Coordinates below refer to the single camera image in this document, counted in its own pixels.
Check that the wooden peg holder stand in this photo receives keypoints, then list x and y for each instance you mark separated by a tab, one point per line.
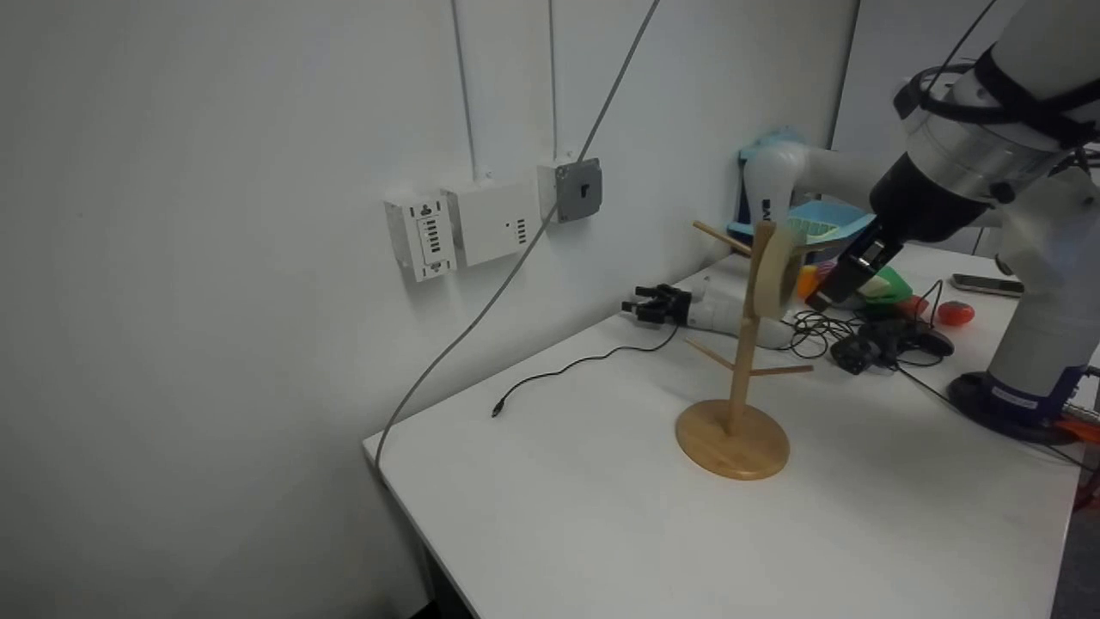
734	440

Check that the white wall conduit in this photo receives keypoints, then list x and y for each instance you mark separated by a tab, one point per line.
465	91
553	79

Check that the orange toy ball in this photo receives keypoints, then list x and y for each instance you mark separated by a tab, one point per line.
812	284

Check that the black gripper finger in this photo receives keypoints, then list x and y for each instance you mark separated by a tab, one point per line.
858	273

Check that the white idle robot arm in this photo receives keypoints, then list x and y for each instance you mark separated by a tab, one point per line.
1032	330

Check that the white wall box with label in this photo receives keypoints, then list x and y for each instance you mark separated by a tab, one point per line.
420	239

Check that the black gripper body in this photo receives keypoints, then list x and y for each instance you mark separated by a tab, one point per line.
930	204

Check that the teal plastic bin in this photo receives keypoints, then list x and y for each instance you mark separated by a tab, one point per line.
830	214

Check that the green toy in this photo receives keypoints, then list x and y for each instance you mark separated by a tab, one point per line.
891	287

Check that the grey wall junction box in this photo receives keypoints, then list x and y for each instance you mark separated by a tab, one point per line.
577	190

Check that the red toy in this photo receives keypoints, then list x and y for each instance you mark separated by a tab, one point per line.
953	314

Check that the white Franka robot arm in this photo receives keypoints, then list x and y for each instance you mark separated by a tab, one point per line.
1054	47

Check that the white wall socket box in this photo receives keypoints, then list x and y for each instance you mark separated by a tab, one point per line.
497	221

